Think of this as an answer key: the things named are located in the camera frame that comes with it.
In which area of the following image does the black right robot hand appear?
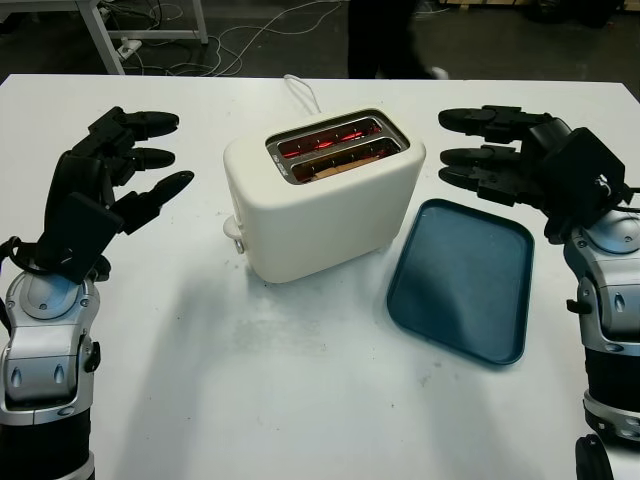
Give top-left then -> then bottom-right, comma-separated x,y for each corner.
437,103 -> 575,245

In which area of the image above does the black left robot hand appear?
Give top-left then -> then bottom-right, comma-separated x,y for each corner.
38,105 -> 196,246

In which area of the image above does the browned toast slice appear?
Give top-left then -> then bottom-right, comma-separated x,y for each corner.
309,158 -> 374,182

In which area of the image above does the person in dark trousers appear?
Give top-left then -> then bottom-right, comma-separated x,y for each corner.
347,0 -> 450,81

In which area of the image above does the white two-slot toaster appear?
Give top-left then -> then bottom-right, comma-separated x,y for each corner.
222,107 -> 427,285

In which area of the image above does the dark blue rectangular tray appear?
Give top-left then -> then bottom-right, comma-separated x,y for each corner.
385,198 -> 536,371

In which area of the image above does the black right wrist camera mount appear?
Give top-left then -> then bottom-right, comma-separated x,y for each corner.
542,126 -> 627,217

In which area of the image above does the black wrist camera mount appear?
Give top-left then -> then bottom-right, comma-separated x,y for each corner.
37,191 -> 124,284
542,126 -> 627,217

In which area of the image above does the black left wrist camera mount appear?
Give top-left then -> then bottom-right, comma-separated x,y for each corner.
37,191 -> 124,284

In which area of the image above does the white metal desk frame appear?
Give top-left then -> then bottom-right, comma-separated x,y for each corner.
74,0 -> 210,76

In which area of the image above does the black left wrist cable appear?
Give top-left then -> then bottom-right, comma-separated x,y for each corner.
0,235 -> 41,331

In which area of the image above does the white toaster power cord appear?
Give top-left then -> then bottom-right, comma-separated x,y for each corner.
283,74 -> 324,115

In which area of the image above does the long white floor cable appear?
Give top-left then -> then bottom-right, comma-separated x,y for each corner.
214,0 -> 354,76

